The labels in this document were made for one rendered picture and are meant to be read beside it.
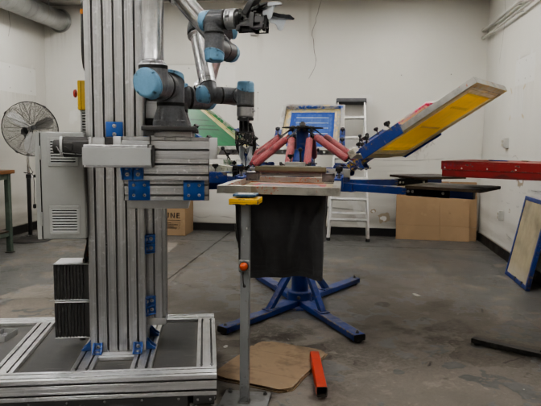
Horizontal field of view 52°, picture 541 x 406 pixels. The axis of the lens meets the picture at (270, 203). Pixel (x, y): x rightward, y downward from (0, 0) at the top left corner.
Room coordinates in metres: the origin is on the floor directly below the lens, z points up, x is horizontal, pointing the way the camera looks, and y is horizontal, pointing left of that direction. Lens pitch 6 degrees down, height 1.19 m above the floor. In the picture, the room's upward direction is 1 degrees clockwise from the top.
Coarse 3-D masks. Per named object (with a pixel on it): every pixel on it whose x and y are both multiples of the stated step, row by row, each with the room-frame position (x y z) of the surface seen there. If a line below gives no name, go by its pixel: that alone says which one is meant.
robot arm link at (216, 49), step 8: (208, 32) 2.16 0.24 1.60; (216, 32) 2.16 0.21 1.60; (208, 40) 2.16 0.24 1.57; (216, 40) 2.16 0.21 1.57; (224, 40) 2.23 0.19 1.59; (208, 48) 2.16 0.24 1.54; (216, 48) 2.16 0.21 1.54; (224, 48) 2.19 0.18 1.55; (208, 56) 2.17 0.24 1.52; (216, 56) 2.16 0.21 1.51; (224, 56) 2.20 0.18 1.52
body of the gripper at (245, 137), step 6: (240, 120) 2.40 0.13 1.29; (246, 120) 2.40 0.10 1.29; (252, 120) 2.44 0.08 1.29; (240, 126) 2.41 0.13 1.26; (246, 126) 2.42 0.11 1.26; (240, 132) 2.40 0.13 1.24; (246, 132) 2.40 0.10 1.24; (252, 132) 2.42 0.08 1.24; (240, 138) 2.42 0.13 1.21; (246, 138) 2.40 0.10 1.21; (252, 138) 2.46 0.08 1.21; (240, 144) 2.42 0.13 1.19; (252, 144) 2.43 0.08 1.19
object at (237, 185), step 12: (240, 180) 3.06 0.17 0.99; (252, 180) 3.40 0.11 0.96; (264, 180) 3.39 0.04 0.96; (276, 180) 3.38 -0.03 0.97; (288, 180) 3.37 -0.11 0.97; (300, 180) 3.36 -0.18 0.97; (312, 180) 3.35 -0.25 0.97; (228, 192) 2.66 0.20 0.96; (240, 192) 2.65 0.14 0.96; (252, 192) 2.64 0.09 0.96; (264, 192) 2.64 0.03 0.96; (276, 192) 2.63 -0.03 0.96; (288, 192) 2.62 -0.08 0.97; (300, 192) 2.61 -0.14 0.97; (312, 192) 2.61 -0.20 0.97; (324, 192) 2.60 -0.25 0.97; (336, 192) 2.59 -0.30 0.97
